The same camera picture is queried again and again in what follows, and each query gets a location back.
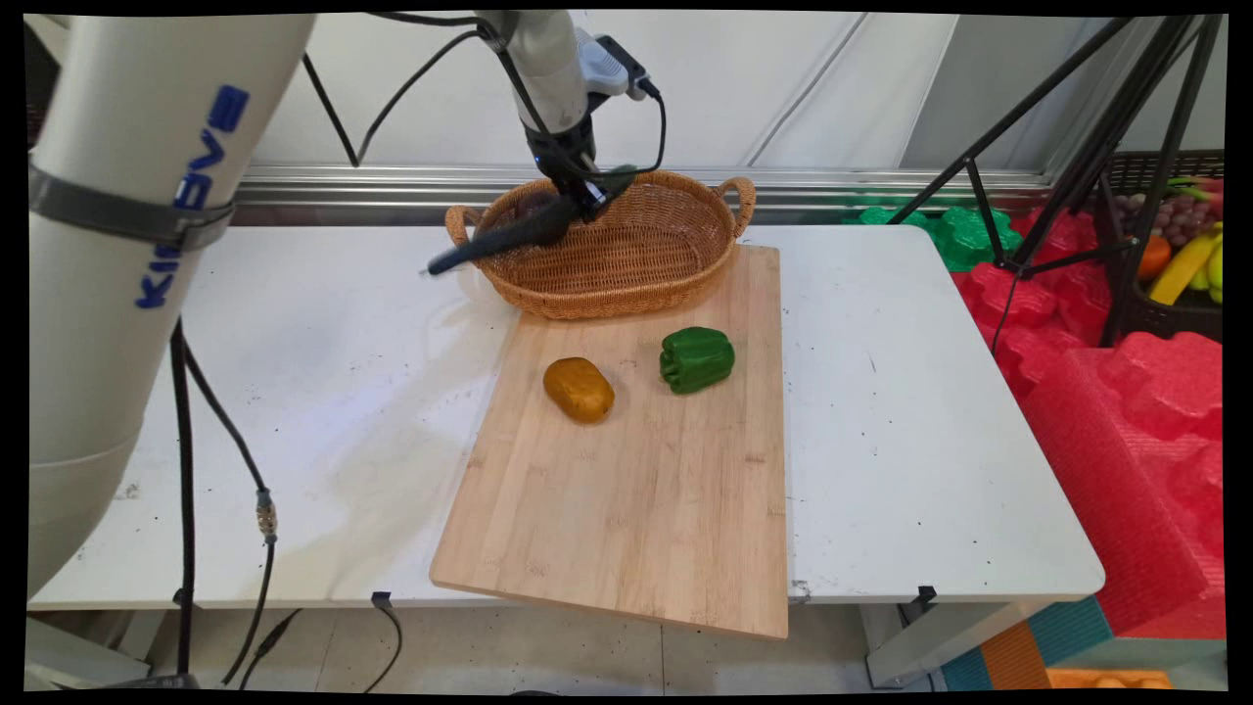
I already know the yellow banana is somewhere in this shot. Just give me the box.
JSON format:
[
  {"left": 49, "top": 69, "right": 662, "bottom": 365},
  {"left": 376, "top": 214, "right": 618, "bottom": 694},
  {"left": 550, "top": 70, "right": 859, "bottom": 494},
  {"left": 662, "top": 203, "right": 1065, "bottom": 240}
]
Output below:
[{"left": 1147, "top": 225, "right": 1225, "bottom": 306}]

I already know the aluminium window rail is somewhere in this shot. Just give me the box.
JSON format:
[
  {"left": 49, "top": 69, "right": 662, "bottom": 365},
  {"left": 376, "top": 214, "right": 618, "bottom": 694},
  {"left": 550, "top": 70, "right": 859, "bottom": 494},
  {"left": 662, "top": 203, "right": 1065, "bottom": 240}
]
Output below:
[{"left": 233, "top": 164, "right": 1056, "bottom": 212}]

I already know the green bell pepper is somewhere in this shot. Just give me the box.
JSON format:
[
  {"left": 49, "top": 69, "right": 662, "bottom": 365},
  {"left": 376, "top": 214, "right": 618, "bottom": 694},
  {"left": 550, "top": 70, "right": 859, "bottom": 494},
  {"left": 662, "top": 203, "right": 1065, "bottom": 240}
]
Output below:
[{"left": 659, "top": 326, "right": 736, "bottom": 396}]

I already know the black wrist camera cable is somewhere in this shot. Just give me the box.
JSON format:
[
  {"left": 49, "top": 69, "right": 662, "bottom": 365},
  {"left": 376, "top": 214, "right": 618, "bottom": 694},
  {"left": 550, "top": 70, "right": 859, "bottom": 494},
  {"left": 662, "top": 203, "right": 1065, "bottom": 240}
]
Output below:
[{"left": 585, "top": 82, "right": 670, "bottom": 183}]

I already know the wooden cutting board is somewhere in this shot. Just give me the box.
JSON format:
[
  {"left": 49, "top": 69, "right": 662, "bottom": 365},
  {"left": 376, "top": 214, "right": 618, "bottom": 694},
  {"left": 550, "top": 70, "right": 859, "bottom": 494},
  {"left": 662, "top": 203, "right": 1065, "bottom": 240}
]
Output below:
[{"left": 429, "top": 245, "right": 790, "bottom": 640}]

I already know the black cable with metal connector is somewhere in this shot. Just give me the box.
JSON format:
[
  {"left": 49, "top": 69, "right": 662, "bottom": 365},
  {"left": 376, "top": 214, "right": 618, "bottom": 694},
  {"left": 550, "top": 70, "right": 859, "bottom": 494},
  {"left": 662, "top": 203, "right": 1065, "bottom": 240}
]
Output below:
[{"left": 181, "top": 343, "right": 281, "bottom": 686}]

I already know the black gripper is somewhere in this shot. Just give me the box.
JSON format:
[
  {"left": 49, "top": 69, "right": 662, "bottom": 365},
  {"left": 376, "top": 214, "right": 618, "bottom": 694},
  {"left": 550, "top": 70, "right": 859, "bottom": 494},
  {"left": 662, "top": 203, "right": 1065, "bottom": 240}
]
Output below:
[{"left": 527, "top": 119, "right": 639, "bottom": 225}]

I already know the black fruit crate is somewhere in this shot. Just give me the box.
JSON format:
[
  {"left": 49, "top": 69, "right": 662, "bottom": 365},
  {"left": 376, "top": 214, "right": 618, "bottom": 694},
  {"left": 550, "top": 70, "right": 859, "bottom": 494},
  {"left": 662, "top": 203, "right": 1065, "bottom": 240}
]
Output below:
[{"left": 1094, "top": 149, "right": 1227, "bottom": 346}]

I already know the orange fruit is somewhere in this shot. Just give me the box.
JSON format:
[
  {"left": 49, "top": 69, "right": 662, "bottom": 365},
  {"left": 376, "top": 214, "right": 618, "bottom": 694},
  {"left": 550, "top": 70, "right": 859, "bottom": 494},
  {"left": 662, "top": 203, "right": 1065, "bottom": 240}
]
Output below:
[{"left": 1136, "top": 235, "right": 1174, "bottom": 283}]

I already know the yellow-brown potato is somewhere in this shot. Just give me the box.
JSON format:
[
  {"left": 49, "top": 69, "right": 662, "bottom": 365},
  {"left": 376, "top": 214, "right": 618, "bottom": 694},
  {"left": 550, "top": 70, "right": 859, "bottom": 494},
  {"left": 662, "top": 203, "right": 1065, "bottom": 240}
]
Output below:
[{"left": 543, "top": 356, "right": 616, "bottom": 425}]

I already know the thick black cable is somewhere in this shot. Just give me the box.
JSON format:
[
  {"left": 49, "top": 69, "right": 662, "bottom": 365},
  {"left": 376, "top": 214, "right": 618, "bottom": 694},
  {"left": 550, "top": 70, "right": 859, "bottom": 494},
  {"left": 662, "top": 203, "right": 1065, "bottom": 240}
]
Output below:
[{"left": 168, "top": 318, "right": 199, "bottom": 686}]

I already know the teal foam floor tile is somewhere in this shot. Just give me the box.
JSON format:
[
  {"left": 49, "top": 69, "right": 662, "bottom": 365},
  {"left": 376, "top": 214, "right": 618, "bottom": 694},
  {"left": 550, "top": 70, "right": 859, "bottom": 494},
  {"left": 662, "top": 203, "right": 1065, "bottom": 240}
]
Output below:
[{"left": 940, "top": 595, "right": 1113, "bottom": 691}]

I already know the red foam mat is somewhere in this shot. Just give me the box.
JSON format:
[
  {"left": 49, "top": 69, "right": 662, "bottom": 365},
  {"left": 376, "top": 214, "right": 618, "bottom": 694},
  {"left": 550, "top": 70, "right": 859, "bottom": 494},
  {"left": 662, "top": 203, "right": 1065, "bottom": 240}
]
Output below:
[
  {"left": 951, "top": 206, "right": 1119, "bottom": 402},
  {"left": 1018, "top": 331, "right": 1227, "bottom": 640}
]

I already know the short black cable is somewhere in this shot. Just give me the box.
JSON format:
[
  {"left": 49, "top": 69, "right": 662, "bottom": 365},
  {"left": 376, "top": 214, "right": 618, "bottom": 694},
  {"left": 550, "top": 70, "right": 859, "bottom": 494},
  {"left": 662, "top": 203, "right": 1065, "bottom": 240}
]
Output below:
[{"left": 362, "top": 591, "right": 405, "bottom": 692}]

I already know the green foam mat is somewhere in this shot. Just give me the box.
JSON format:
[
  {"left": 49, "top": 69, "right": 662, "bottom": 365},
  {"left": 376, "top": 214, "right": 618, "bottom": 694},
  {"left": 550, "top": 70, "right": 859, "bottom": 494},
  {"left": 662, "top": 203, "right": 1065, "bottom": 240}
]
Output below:
[{"left": 842, "top": 201, "right": 1025, "bottom": 274}]

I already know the orange foam floor tile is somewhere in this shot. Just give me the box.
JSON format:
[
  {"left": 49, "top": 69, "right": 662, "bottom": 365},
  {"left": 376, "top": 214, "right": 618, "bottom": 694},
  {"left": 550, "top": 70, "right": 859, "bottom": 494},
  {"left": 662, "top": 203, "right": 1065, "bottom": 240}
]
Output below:
[{"left": 979, "top": 620, "right": 1054, "bottom": 691}]

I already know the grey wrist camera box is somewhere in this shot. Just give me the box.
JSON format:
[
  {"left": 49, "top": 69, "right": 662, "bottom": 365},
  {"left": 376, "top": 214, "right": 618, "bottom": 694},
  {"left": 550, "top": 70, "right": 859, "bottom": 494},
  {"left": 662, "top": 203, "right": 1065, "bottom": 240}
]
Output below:
[{"left": 574, "top": 27, "right": 659, "bottom": 101}]

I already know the white table leg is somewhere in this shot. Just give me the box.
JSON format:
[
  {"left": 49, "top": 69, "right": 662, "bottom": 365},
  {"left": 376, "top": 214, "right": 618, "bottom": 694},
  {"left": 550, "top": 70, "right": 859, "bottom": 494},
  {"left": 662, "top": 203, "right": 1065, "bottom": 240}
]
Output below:
[{"left": 859, "top": 599, "right": 1046, "bottom": 689}]

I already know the bunch of dark grapes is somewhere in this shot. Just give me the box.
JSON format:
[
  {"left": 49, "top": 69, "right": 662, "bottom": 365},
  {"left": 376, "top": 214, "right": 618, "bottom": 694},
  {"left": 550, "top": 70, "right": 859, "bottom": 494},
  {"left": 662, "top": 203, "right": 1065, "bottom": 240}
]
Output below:
[{"left": 1114, "top": 191, "right": 1213, "bottom": 248}]

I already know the black tripod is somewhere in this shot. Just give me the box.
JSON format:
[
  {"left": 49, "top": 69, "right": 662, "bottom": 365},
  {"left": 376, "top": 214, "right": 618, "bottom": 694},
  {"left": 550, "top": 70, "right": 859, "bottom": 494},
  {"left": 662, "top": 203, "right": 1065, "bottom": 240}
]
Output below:
[{"left": 886, "top": 14, "right": 1225, "bottom": 350}]

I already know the grey strap on arm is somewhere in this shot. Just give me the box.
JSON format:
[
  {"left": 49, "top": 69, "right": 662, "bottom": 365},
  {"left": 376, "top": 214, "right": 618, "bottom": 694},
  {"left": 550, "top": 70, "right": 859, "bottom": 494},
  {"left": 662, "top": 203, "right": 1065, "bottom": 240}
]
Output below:
[{"left": 27, "top": 162, "right": 237, "bottom": 253}]

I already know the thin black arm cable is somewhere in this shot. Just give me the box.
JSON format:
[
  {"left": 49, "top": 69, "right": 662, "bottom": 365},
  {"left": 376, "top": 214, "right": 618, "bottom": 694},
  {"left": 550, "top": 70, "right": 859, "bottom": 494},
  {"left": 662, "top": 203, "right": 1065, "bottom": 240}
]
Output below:
[{"left": 301, "top": 12, "right": 512, "bottom": 168}]

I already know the oval wicker basket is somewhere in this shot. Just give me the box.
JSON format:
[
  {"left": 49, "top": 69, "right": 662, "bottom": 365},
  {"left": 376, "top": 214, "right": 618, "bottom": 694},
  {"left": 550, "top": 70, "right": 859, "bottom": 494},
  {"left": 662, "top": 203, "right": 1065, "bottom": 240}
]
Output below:
[{"left": 445, "top": 169, "right": 757, "bottom": 321}]

